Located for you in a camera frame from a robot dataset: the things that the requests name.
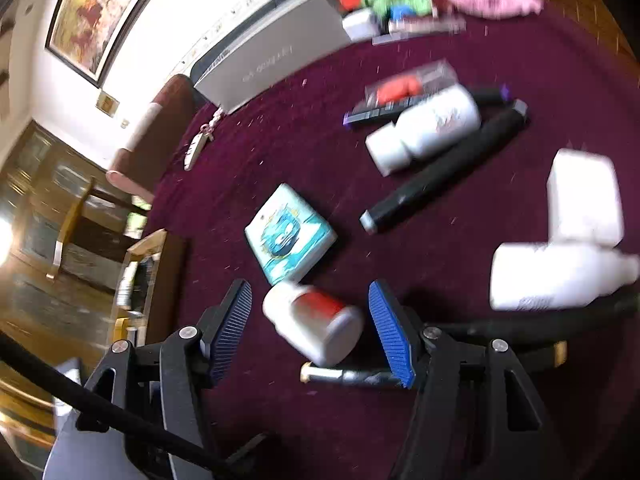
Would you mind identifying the red item clear package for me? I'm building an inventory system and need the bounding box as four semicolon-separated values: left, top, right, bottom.
365;60;458;111

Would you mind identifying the framed wall painting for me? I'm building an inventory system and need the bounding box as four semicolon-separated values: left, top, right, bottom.
45;0;181;88

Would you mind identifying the black cable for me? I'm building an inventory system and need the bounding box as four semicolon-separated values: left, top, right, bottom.
0;332;271;480

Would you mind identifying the grey laptop box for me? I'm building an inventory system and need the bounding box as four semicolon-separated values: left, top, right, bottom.
192;0;353;116

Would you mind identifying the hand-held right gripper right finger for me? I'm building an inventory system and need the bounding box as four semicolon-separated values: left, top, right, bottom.
367;280;556;480

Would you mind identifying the small white box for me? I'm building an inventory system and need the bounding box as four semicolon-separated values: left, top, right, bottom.
342;9;381;43

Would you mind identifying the upholstered chair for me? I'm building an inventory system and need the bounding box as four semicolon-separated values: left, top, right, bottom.
105;74;198;206

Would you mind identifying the white charger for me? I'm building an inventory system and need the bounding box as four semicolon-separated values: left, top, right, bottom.
546;149;626;248

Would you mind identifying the flat printed packet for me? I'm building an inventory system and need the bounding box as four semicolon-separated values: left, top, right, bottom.
372;15;468;46

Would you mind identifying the white bottle red label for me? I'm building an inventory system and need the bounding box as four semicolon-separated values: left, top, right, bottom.
262;280;365;368

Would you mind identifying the thick black marker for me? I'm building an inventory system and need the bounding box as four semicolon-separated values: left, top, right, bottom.
360;99;529;236

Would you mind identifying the black marker yellow cap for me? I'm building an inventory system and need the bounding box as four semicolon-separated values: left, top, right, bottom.
299;362;408;390

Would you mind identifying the wooden glass cabinet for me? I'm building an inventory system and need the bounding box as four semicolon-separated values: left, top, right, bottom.
0;122;146;321

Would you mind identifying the white keychain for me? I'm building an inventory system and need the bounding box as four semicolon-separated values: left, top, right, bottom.
183;107;225;172

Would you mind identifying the white and teal tube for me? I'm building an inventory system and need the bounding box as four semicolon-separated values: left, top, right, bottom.
365;84;483;177

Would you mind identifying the teal tissue packet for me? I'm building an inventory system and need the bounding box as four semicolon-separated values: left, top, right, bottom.
244;183;338;286

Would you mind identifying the white plastic bottle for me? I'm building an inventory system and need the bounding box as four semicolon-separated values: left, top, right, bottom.
489;241;640;312

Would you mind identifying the black marker purple cap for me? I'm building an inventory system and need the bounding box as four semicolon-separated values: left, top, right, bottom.
342;86;511;130

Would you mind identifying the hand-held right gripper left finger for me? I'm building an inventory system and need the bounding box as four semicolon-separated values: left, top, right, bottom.
75;278;253;480

